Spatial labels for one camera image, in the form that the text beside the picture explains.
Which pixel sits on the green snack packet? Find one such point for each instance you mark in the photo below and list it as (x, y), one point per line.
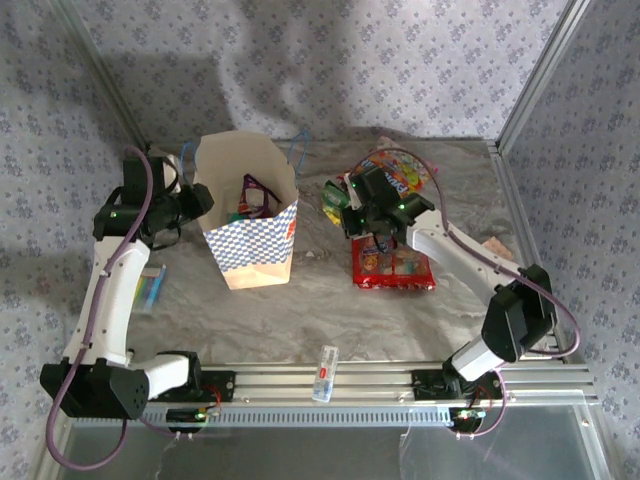
(334, 197)

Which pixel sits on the red fruit candy bag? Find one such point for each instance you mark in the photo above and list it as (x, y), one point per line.
(410, 172)

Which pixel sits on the purple snack packet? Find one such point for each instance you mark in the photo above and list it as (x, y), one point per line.
(246, 192)

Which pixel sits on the large red clear snack bag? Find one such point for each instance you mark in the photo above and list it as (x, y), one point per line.
(390, 272)

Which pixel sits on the brown blue checked paper bag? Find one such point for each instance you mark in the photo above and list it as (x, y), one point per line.
(250, 250)

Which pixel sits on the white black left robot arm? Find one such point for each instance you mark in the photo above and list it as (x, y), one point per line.
(112, 300)

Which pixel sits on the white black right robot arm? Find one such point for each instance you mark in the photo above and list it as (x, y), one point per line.
(450, 245)

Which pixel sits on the rainbow crayon pack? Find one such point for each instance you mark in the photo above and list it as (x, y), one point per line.
(152, 292)

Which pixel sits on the small clear plastic box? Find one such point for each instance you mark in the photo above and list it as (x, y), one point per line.
(325, 372)

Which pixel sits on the black left controller board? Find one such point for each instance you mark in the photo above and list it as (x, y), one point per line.
(185, 416)

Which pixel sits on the black controller board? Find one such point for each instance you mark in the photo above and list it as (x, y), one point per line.
(185, 416)
(467, 419)

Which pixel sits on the black right controller board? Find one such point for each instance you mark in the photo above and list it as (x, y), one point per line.
(467, 419)

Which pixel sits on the grey metal panel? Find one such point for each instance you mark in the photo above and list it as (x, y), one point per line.
(350, 455)

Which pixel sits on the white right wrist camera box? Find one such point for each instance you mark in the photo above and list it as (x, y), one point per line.
(352, 197)

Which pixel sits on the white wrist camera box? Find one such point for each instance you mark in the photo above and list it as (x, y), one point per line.
(352, 197)
(171, 172)

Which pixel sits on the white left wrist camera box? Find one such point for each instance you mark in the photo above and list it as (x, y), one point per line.
(171, 172)

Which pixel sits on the aluminium table side rail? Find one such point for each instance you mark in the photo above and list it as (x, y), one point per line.
(515, 200)

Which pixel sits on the aluminium frame post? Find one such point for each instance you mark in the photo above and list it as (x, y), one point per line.
(103, 75)
(542, 75)

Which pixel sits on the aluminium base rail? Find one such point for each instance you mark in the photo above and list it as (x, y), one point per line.
(370, 382)

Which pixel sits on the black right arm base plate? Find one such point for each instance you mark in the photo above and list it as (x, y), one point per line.
(424, 387)

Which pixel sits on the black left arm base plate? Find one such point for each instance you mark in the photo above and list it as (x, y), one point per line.
(227, 385)

